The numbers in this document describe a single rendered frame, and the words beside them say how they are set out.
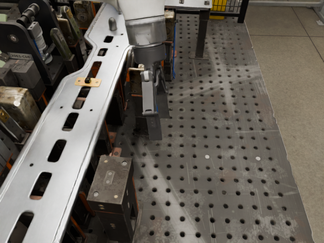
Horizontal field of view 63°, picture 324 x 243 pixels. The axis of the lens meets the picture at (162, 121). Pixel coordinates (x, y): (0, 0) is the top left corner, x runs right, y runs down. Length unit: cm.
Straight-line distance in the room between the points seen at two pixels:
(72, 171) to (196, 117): 65
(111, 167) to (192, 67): 91
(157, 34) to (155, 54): 4
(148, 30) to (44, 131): 42
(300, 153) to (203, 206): 129
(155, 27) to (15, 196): 50
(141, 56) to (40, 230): 44
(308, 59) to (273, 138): 194
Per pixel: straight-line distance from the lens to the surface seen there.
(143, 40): 59
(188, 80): 136
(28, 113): 84
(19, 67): 93
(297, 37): 335
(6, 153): 79
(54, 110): 85
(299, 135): 225
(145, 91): 58
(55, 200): 68
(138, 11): 59
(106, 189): 63
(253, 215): 99
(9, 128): 80
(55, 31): 102
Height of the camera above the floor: 158
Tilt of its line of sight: 49 degrees down
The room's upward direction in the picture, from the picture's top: straight up
